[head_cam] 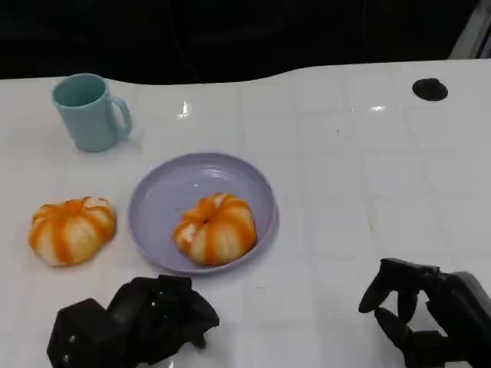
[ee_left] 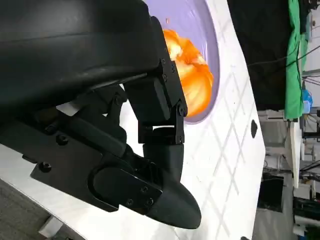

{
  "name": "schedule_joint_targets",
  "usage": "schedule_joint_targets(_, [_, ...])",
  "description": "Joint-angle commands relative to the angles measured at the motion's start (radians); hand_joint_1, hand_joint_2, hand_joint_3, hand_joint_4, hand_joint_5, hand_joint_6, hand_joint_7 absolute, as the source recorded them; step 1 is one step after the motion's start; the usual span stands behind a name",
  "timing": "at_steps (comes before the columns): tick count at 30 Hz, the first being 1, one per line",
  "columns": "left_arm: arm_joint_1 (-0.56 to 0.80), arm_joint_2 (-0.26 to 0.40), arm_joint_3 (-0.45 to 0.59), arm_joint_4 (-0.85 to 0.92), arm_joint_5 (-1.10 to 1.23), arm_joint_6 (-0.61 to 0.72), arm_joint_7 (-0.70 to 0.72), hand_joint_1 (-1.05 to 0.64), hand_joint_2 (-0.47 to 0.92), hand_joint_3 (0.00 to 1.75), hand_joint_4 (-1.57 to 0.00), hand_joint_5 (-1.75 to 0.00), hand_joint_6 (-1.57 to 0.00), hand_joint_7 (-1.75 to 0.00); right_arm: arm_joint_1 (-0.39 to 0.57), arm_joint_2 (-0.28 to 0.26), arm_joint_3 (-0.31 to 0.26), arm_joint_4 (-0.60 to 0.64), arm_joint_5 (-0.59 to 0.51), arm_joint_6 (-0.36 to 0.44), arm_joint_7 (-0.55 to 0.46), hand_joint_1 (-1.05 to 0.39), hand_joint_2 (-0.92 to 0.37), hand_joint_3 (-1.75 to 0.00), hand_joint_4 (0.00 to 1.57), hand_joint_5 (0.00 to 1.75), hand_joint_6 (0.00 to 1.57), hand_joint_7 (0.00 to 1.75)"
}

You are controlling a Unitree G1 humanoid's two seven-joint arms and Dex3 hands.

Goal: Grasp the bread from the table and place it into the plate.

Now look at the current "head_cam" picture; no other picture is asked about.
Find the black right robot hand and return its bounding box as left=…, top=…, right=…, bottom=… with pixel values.
left=358, top=258, right=485, bottom=368

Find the orange white toy bread roll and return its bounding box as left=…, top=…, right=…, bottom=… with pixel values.
left=173, top=192, right=257, bottom=267
left=28, top=195, right=117, bottom=268

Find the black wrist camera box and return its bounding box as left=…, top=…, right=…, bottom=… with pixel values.
left=404, top=330, right=450, bottom=368
left=46, top=297, right=124, bottom=368

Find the black round table grommet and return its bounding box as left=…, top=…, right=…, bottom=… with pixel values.
left=411, top=77, right=449, bottom=102

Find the lilac plate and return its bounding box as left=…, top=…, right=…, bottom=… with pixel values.
left=128, top=152, right=280, bottom=277

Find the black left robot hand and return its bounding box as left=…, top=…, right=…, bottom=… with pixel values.
left=107, top=274, right=220, bottom=365

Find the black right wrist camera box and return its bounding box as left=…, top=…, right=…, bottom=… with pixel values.
left=404, top=330, right=450, bottom=368

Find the white metal frame post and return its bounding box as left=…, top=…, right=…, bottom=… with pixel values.
left=448, top=0, right=491, bottom=60

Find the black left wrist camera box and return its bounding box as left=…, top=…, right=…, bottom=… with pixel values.
left=46, top=297, right=124, bottom=368

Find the pale green mug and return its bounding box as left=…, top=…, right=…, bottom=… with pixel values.
left=51, top=72, right=133, bottom=153

